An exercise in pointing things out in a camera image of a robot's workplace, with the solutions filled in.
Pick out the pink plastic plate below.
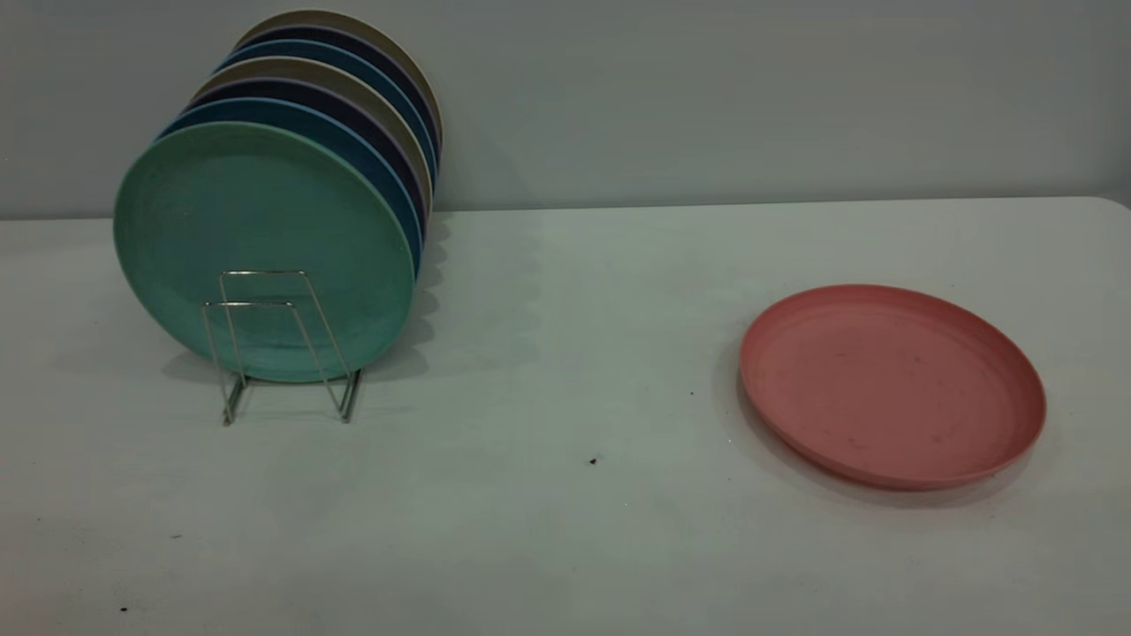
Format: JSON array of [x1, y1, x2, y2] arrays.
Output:
[[739, 284, 1048, 492]]

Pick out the green plastic plate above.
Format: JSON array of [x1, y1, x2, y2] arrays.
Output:
[[113, 121, 416, 383]]

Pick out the blue plastic plate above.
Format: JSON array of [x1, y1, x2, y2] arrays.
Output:
[[157, 97, 425, 276], [215, 39, 438, 188]]

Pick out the dark purple plastic plate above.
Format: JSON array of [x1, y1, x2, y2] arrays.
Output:
[[234, 24, 441, 162], [184, 78, 429, 241]]

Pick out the beige plastic plate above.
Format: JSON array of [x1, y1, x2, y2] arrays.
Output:
[[237, 9, 444, 148], [190, 57, 434, 218]]

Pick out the metal wire plate rack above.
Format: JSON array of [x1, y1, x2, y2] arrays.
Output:
[[202, 269, 363, 427]]

